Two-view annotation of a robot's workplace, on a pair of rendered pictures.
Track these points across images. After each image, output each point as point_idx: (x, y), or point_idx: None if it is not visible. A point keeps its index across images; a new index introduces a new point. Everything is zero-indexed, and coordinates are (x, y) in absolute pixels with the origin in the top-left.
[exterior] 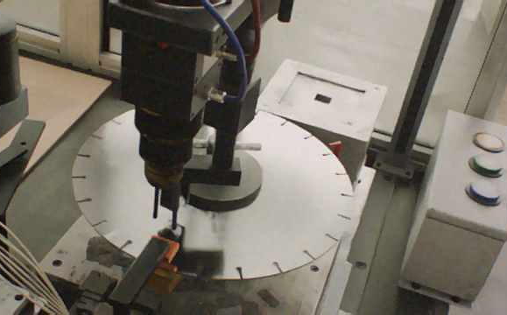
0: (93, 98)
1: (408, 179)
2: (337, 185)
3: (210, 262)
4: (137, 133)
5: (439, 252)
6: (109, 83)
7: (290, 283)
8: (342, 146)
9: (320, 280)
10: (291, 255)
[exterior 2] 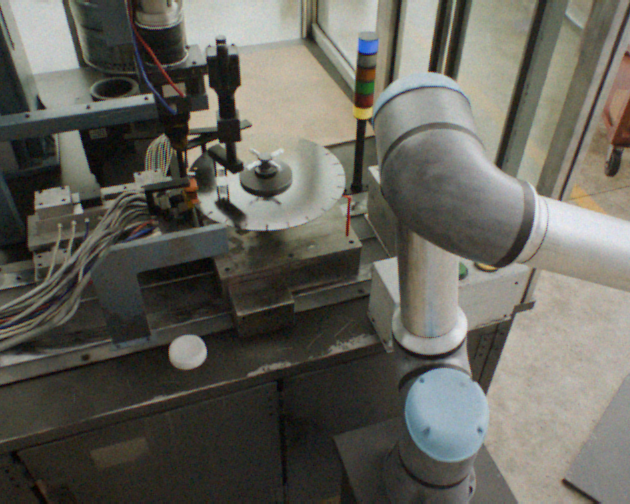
0: (354, 138)
1: None
2: (312, 212)
3: (205, 203)
4: (265, 144)
5: (377, 298)
6: (374, 134)
7: (269, 252)
8: (393, 214)
9: (285, 261)
10: (238, 221)
